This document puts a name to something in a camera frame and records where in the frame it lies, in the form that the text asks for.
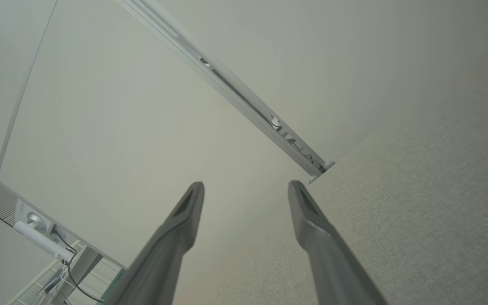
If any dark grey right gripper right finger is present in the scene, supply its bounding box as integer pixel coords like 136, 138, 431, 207
288, 180, 388, 305

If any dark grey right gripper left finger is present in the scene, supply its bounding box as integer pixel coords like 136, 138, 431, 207
105, 182, 205, 305

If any thin black cable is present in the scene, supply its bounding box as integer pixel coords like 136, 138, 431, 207
53, 231, 105, 304

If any white wall-mounted device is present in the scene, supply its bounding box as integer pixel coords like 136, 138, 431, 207
13, 199, 76, 262

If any grey metal partition post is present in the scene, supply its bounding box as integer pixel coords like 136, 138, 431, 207
116, 0, 336, 184

